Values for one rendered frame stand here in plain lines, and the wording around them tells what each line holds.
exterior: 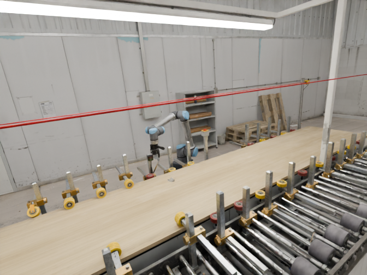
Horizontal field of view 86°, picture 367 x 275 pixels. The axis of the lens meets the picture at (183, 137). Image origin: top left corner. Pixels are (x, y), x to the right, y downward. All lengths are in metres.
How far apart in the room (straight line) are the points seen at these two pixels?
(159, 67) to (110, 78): 1.14
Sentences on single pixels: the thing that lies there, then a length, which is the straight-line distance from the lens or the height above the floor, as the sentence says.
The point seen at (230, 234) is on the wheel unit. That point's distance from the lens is 1.50.
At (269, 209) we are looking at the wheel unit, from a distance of 1.74.
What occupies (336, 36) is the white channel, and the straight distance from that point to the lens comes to 2.42.
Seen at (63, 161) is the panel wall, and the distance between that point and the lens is 4.89.
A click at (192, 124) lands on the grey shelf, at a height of 0.66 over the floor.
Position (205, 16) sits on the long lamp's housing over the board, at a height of 2.35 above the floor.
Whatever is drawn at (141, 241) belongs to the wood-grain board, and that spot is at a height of 0.90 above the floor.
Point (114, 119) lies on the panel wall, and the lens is 4.71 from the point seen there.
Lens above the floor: 1.84
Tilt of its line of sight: 16 degrees down
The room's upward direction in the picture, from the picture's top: 5 degrees counter-clockwise
